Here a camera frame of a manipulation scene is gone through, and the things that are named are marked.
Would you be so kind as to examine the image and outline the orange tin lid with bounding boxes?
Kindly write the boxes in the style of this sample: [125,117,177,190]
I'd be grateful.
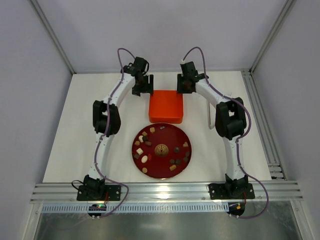
[148,90,184,118]

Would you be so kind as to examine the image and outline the metal serving tongs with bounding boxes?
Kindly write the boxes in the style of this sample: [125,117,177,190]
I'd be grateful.
[206,101,215,130]

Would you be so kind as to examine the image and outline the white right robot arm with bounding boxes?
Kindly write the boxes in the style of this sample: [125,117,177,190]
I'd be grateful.
[177,61,249,199]

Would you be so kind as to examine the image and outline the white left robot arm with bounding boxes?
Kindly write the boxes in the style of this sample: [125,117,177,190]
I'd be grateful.
[79,57,154,200]

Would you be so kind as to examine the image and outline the orange chocolate box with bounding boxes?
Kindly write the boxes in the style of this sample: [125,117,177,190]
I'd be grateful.
[149,115,183,124]

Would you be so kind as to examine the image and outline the white heart chocolate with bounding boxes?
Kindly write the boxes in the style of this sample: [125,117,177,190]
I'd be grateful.
[138,135,144,143]

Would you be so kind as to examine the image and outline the white square chocolate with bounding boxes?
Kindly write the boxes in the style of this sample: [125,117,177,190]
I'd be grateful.
[136,148,144,155]

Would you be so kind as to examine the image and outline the white swirl oval chocolate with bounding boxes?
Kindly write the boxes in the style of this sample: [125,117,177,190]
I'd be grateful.
[141,155,148,164]

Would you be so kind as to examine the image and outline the tan striped bar chocolate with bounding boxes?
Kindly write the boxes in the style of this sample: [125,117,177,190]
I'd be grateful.
[169,164,177,171]

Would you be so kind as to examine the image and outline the round red plate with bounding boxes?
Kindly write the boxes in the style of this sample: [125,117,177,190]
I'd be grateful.
[131,123,192,180]

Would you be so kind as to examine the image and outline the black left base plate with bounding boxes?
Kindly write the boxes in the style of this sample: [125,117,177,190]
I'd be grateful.
[76,184,121,201]

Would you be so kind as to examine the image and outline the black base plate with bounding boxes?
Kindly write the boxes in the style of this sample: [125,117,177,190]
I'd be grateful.
[208,182,256,200]
[76,184,121,201]

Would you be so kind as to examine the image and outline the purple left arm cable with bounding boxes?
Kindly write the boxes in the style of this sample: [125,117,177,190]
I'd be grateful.
[93,48,130,218]

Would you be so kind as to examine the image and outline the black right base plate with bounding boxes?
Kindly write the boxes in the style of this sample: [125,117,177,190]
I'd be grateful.
[208,182,256,200]

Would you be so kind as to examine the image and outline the white slotted cable duct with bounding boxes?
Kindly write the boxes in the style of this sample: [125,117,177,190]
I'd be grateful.
[41,202,229,214]

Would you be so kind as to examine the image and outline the aluminium frame rail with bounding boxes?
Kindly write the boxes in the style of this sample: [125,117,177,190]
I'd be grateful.
[30,69,303,204]

